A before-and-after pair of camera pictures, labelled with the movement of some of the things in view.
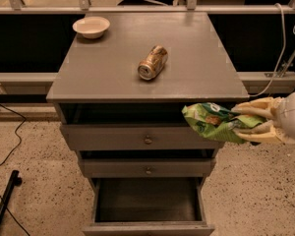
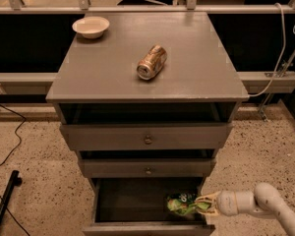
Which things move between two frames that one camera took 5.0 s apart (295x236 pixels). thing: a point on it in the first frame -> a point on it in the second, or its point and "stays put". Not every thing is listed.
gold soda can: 152,62 stays put
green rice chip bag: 216,122 -> 182,204
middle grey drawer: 147,167 stays put
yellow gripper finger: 261,106 -> 208,198
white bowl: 91,27 stays put
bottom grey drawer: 147,206 stays put
